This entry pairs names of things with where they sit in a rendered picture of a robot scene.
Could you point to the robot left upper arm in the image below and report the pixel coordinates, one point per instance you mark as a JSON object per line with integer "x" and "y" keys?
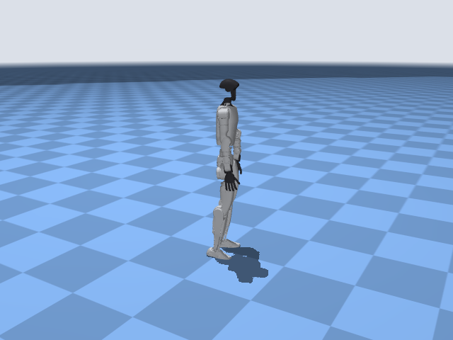
{"x": 238, "y": 133}

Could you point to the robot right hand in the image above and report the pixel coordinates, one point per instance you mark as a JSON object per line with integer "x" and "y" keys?
{"x": 229, "y": 178}

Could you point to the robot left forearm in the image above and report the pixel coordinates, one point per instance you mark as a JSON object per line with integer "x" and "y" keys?
{"x": 237, "y": 149}

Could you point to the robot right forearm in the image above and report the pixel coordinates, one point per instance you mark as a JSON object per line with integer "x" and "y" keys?
{"x": 225, "y": 149}

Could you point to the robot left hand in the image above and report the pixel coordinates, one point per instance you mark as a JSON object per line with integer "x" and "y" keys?
{"x": 238, "y": 164}

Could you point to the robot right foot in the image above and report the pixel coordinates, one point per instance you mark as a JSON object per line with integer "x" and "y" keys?
{"x": 218, "y": 255}

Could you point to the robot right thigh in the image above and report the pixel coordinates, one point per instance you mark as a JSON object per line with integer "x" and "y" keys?
{"x": 226, "y": 196}

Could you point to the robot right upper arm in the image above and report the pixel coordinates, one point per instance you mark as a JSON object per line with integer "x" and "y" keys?
{"x": 223, "y": 118}

